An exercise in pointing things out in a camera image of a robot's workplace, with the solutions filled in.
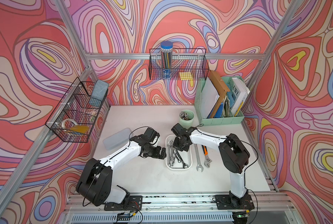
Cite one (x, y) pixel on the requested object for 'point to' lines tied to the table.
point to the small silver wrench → (171, 159)
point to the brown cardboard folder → (221, 87)
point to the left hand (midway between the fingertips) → (161, 155)
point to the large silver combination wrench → (199, 166)
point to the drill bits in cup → (183, 115)
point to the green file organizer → (212, 122)
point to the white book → (240, 91)
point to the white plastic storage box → (176, 159)
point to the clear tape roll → (64, 122)
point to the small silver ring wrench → (185, 165)
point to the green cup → (189, 123)
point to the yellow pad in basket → (80, 129)
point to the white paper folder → (210, 96)
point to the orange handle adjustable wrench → (207, 161)
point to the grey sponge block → (100, 89)
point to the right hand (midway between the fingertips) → (176, 151)
